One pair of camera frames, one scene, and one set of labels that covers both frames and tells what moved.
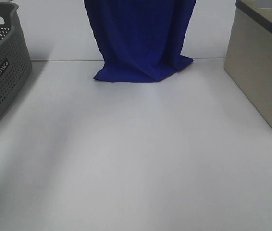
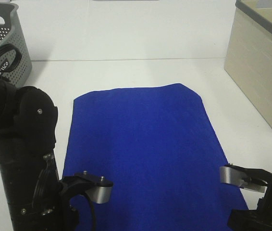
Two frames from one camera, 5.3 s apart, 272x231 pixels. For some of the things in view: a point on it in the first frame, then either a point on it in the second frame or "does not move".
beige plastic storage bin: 257,57 does not move
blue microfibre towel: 141,41 -> 155,145
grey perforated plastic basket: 6,61 does not move
